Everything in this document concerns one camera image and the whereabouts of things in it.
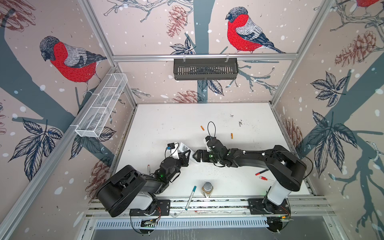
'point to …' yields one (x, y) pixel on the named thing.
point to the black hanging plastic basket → (205, 69)
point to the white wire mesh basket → (108, 93)
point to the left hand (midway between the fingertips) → (190, 152)
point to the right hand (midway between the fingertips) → (197, 158)
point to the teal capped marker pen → (194, 190)
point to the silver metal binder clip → (207, 188)
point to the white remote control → (183, 148)
